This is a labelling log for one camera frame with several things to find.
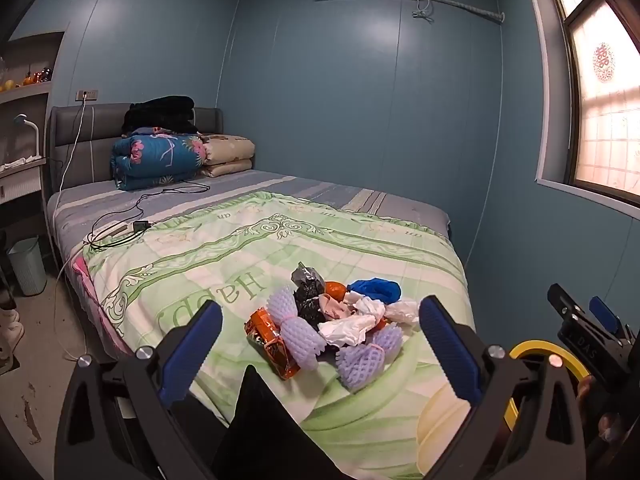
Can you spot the black cloth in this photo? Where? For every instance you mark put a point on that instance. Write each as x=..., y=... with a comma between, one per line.
x=260, y=425

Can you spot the wall socket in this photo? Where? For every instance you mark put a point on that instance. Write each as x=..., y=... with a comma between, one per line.
x=87, y=94

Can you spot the dark glass shelf ornament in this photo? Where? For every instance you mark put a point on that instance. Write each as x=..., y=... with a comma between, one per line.
x=45, y=75

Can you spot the small purple foam net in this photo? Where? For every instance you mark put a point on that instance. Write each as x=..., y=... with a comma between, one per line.
x=360, y=367
x=390, y=340

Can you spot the pink blanket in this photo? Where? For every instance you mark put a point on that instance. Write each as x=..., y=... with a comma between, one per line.
x=95, y=295

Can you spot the pink paper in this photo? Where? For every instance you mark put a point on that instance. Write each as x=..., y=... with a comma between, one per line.
x=332, y=310

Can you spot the wrapped air conditioner pipe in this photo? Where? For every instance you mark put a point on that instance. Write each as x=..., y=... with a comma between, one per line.
x=465, y=6

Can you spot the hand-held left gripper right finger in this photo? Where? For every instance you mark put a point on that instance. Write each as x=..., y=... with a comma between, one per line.
x=450, y=355

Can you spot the white power strip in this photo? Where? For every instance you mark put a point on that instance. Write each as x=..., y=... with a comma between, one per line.
x=115, y=232

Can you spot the orange tangerine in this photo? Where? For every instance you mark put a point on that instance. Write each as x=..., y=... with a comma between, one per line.
x=335, y=291

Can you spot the black clothes pile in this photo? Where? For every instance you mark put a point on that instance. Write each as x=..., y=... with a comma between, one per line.
x=160, y=112

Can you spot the blue plastic bag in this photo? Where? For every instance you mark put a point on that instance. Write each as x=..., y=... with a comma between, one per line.
x=375, y=289

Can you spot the black shiny wrapper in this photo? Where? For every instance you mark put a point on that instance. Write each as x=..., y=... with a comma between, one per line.
x=310, y=305

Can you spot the blue floral folded quilt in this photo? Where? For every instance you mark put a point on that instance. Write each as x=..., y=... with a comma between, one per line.
x=150, y=157

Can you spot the pale green waste basket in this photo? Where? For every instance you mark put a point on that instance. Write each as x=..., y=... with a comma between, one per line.
x=27, y=267

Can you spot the person's right hand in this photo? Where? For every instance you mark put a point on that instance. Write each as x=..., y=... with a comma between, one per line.
x=610, y=427

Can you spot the orange foil snack wrapper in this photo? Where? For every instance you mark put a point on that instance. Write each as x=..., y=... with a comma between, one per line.
x=260, y=327

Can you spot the silver foil wrapper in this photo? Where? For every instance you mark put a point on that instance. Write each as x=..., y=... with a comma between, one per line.
x=306, y=275

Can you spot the white shoes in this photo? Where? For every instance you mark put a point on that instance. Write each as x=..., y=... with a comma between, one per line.
x=10, y=332

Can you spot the beige printed pillow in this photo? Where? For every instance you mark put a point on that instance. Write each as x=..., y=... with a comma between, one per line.
x=230, y=147
x=227, y=167

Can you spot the grey bed with headboard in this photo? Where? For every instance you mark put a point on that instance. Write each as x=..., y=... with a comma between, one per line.
x=280, y=185

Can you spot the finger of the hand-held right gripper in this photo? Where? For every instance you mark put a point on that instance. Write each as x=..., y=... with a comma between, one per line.
x=567, y=310
x=602, y=312

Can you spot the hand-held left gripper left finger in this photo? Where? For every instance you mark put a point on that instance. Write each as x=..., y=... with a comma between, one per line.
x=192, y=345

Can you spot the red paper window decoration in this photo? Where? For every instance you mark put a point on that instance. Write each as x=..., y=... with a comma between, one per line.
x=604, y=62

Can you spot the white tissue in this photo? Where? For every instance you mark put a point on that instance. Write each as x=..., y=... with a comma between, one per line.
x=367, y=305
x=345, y=330
x=402, y=312

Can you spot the white desk lamp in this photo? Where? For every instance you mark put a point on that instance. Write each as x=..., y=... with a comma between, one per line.
x=22, y=120

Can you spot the white shelf unit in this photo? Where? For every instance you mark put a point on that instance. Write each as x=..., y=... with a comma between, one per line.
x=25, y=92

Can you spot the grey bed headboard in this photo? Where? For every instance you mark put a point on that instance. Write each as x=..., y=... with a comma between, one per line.
x=95, y=130

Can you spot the green printed blanket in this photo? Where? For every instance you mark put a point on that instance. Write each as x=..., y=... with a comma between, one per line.
x=300, y=240

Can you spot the brown framed window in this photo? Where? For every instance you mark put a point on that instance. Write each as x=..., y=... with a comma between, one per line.
x=610, y=125

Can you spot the yellow bin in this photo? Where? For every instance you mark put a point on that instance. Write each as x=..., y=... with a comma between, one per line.
x=537, y=345

